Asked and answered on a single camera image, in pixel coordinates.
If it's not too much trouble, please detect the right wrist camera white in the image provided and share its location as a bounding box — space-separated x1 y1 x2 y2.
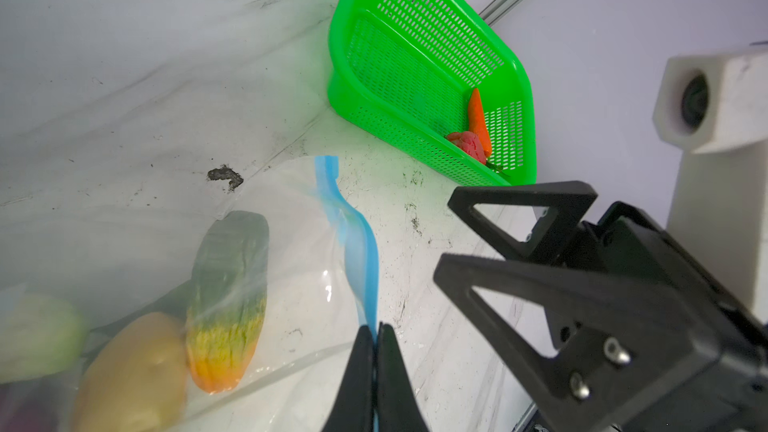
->
652 43 767 324

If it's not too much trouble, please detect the purple onion toy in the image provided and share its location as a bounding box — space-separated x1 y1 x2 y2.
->
1 381 69 432

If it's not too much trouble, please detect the clear zip bag blue zipper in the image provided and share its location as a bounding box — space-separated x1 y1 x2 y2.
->
1 156 378 431

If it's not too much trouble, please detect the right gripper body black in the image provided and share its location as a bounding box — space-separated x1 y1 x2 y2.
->
551 202 767 431

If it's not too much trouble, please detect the green plastic basket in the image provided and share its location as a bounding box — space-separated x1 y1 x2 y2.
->
328 0 537 186

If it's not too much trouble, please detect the orange carrot toy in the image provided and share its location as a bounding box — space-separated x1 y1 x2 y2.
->
468 88 492 158

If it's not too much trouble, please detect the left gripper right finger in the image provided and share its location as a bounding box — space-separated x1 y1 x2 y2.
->
376 323 429 432

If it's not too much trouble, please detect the yellow lemon toy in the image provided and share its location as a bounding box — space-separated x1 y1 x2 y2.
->
71 312 187 431

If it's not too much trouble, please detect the red pepper toy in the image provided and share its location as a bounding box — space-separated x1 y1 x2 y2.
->
445 131 487 165

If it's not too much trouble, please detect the white radish toy green top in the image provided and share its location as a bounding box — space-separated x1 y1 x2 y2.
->
1 294 89 384

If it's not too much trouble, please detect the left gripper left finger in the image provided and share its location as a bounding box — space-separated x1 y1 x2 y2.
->
322 326 376 432

